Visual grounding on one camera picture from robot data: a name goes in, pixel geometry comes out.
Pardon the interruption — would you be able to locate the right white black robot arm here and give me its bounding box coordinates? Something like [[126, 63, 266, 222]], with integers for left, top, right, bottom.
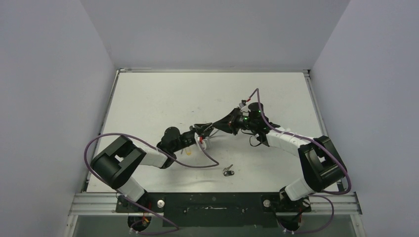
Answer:
[[212, 108, 347, 212]]

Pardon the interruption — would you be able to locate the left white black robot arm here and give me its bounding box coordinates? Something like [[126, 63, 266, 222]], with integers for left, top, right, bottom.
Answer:
[[89, 123, 213, 213]]

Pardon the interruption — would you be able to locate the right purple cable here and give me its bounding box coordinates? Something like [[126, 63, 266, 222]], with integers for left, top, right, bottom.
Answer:
[[247, 88, 352, 235]]

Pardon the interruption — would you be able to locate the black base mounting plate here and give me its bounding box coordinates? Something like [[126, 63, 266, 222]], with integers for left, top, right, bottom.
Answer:
[[115, 192, 312, 228]]

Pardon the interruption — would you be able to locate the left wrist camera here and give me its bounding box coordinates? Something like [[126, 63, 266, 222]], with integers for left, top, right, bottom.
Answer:
[[194, 133, 211, 150]]

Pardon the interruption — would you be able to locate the aluminium frame rail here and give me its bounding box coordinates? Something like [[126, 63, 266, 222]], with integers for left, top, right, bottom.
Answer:
[[67, 192, 362, 217]]

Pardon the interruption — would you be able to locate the key with black head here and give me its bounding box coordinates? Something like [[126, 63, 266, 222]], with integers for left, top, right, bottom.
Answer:
[[222, 164, 235, 177]]

